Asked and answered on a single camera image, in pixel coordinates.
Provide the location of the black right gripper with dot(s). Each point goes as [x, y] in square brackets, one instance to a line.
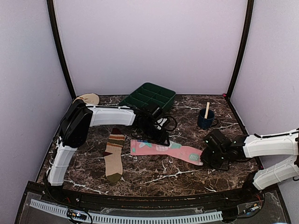
[206, 161]

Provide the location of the right black frame post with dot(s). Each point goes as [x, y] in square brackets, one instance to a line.
[242, 47]

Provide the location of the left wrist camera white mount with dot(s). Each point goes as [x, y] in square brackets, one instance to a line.
[161, 122]

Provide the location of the left black frame post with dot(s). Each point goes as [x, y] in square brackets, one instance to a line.
[59, 47]

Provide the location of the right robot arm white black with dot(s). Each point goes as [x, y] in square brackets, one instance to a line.
[250, 146]

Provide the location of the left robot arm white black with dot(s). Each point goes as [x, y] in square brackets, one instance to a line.
[75, 124]

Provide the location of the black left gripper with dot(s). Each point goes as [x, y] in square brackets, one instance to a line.
[160, 137]

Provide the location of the dark blue mug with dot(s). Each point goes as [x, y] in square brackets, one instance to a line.
[206, 123]

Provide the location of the round beige floral coaster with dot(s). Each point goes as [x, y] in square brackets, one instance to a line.
[89, 98]

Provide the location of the wooden stick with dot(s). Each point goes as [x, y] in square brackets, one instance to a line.
[207, 110]

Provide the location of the small circuit board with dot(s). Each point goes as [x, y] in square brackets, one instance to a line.
[76, 215]

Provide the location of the white slotted cable duct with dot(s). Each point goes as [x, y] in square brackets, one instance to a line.
[95, 218]

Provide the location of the beige striped sock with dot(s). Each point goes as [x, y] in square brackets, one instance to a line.
[112, 156]

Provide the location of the black front rail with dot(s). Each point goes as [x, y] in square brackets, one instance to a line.
[96, 201]

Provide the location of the black frame post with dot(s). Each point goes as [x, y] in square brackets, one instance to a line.
[242, 47]
[59, 47]

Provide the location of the pink patterned sock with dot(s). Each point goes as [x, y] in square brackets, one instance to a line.
[175, 150]

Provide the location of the green compartment tray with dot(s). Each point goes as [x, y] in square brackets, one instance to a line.
[150, 93]

